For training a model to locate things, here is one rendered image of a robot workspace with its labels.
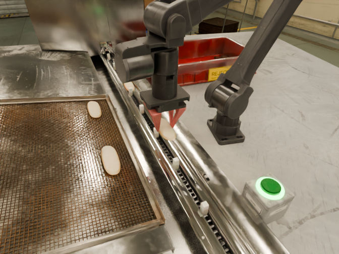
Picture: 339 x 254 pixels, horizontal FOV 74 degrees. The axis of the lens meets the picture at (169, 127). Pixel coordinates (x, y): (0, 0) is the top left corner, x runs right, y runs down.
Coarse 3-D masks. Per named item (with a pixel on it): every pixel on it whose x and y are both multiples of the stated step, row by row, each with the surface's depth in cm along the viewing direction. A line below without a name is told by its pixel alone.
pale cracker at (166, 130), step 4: (164, 120) 59; (160, 124) 57; (164, 124) 57; (168, 124) 57; (160, 128) 56; (164, 128) 56; (168, 128) 56; (172, 128) 56; (160, 132) 55; (164, 132) 55; (168, 132) 55; (172, 132) 55; (164, 136) 54; (168, 136) 54; (172, 136) 54; (168, 140) 54; (172, 140) 54
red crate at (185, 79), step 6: (216, 54) 129; (222, 54) 130; (180, 60) 122; (186, 60) 122; (192, 60) 122; (198, 60) 122; (204, 72) 98; (180, 78) 96; (186, 78) 97; (192, 78) 98; (198, 78) 99; (204, 78) 100; (180, 84) 97; (186, 84) 98; (192, 84) 100
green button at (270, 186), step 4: (264, 180) 46; (268, 180) 46; (272, 180) 46; (260, 184) 46; (264, 184) 46; (268, 184) 46; (272, 184) 46; (276, 184) 46; (264, 188) 45; (268, 188) 45; (272, 188) 45; (276, 188) 45; (280, 188) 45; (264, 192) 45; (268, 192) 44; (272, 192) 44; (276, 192) 44
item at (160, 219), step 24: (72, 96) 72; (96, 96) 75; (0, 120) 58; (48, 120) 61; (72, 120) 63; (120, 120) 64; (0, 144) 51; (48, 144) 53; (48, 168) 47; (144, 192) 46; (0, 216) 37; (72, 216) 39; (120, 216) 41; (144, 216) 41; (24, 240) 35; (48, 240) 35; (72, 240) 36; (96, 240) 35
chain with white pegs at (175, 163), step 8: (112, 64) 114; (128, 88) 87; (136, 104) 83; (152, 128) 71; (160, 144) 66; (168, 152) 62; (176, 160) 56; (176, 168) 57; (184, 176) 56; (192, 192) 52; (200, 208) 47; (208, 216) 47; (216, 232) 44; (224, 240) 43
